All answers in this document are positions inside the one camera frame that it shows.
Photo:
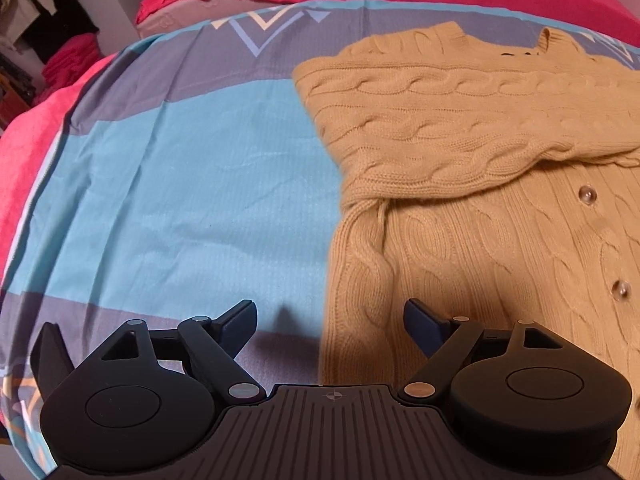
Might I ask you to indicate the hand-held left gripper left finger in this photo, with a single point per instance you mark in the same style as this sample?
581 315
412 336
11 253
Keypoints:
240 322

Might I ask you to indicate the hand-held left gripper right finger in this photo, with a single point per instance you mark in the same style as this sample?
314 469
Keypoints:
422 327

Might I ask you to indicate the hanging dark clothes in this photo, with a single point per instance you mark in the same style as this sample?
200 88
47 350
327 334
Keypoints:
55 5

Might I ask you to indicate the blue grey patterned bed sheet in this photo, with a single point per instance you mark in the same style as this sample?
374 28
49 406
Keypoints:
175 185

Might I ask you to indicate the pink blanket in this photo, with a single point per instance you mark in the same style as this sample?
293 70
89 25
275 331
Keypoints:
30 135

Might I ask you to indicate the embossed beige mattress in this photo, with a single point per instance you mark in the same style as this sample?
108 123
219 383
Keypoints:
175 20

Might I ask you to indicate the pile of red cloth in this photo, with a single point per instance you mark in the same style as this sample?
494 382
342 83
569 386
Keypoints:
70 60

